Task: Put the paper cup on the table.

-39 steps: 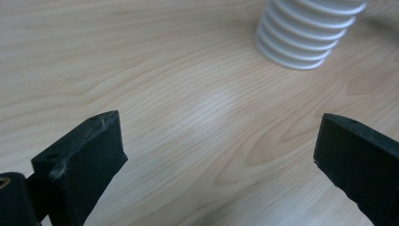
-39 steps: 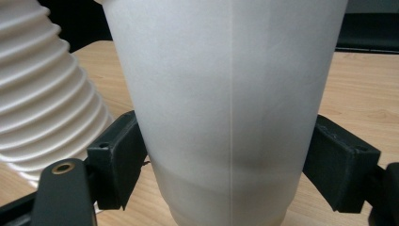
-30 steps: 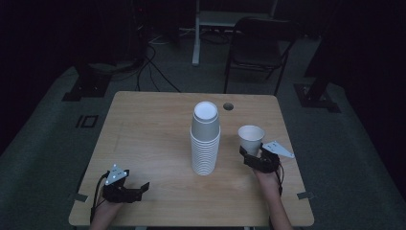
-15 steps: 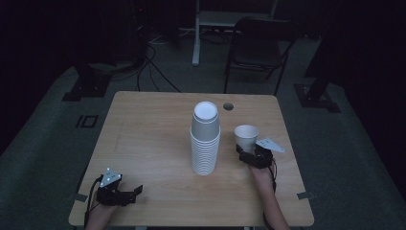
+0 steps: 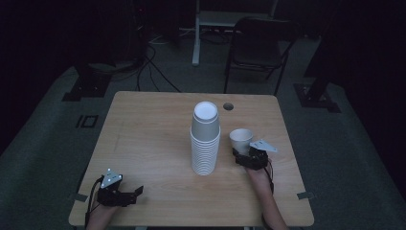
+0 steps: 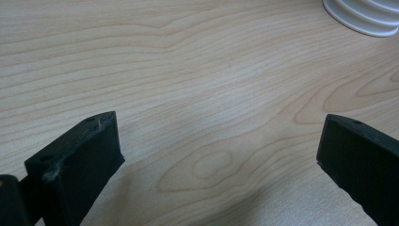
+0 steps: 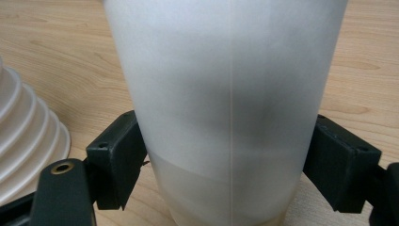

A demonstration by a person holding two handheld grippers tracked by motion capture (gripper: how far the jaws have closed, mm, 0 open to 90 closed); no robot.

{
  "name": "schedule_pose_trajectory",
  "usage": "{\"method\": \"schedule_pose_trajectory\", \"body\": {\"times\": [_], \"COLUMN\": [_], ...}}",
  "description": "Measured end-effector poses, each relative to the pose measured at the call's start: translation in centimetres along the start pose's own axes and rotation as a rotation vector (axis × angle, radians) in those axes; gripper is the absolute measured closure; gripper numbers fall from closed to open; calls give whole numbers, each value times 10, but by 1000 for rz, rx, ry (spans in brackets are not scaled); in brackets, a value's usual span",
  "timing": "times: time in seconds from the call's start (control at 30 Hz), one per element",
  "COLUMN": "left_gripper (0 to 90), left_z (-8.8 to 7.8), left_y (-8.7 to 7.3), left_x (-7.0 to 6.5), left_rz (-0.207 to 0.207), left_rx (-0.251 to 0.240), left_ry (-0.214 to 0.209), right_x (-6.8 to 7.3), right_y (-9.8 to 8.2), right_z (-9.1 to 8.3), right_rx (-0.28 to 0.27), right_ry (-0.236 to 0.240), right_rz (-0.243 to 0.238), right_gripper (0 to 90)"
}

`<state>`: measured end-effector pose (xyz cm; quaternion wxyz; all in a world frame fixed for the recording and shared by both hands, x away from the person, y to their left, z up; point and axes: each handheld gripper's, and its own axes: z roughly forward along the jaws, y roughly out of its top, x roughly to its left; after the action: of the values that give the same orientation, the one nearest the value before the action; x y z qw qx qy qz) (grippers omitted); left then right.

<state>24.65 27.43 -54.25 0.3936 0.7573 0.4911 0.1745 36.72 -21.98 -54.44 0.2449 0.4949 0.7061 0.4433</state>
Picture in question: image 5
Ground black folding chair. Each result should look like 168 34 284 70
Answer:
222 16 301 97

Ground tall stack of paper cups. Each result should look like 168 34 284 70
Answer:
190 101 222 176

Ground white metal desk frame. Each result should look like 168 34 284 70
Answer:
191 0 280 67

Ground person's left hand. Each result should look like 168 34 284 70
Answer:
89 204 120 225

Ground black floor cables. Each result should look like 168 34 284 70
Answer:
136 44 183 94

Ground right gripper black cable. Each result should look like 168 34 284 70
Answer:
261 158 276 230

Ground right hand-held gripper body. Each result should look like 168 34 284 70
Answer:
235 138 279 172

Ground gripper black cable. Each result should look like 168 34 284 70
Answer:
261 158 276 230
83 176 103 230

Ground black stand base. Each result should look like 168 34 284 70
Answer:
61 62 113 103
293 81 342 114

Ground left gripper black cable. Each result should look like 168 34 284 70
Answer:
83 176 103 230

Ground single white paper cup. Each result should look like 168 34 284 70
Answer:
228 127 255 157

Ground person's right hand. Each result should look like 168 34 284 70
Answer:
246 164 274 195

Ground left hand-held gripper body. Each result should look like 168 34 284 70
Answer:
96 168 138 207

